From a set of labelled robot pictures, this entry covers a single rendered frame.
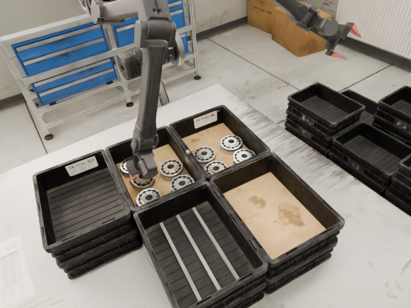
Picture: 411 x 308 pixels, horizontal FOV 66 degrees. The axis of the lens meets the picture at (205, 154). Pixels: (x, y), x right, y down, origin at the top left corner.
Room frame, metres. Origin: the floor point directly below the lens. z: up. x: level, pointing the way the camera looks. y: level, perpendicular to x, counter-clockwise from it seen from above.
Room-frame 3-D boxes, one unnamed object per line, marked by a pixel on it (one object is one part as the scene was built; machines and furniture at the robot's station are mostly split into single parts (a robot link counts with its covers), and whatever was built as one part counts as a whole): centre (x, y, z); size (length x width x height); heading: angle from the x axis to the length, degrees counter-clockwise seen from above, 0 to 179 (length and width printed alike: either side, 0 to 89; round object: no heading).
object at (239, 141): (1.08, -0.12, 0.86); 0.10 x 0.10 x 0.01
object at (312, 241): (0.69, -0.22, 0.92); 0.40 x 0.30 x 0.02; 24
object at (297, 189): (0.69, -0.22, 0.87); 0.40 x 0.30 x 0.11; 24
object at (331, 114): (1.69, -0.81, 0.37); 0.40 x 0.30 x 0.45; 29
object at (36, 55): (2.61, 1.07, 0.60); 0.72 x 0.03 x 0.56; 119
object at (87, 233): (0.81, 0.49, 0.92); 0.40 x 0.30 x 0.02; 24
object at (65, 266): (0.81, 0.49, 0.76); 0.40 x 0.30 x 0.12; 24
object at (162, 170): (0.96, 0.15, 0.86); 0.10 x 0.10 x 0.01
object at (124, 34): (3.00, 0.38, 0.60); 0.72 x 0.03 x 0.56; 119
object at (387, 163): (1.35, -1.01, 0.31); 0.40 x 0.30 x 0.34; 29
